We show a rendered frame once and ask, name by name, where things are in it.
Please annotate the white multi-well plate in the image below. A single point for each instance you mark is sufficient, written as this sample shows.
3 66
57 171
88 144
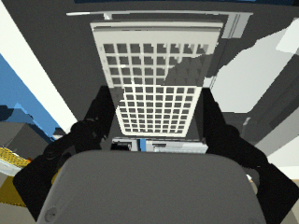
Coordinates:
181 149

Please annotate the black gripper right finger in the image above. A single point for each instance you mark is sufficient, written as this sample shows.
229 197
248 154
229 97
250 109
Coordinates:
277 194

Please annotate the blue bench mat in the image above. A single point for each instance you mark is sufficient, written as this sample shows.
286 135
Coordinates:
18 104

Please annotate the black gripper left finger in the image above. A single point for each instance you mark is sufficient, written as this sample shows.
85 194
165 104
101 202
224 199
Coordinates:
33 182

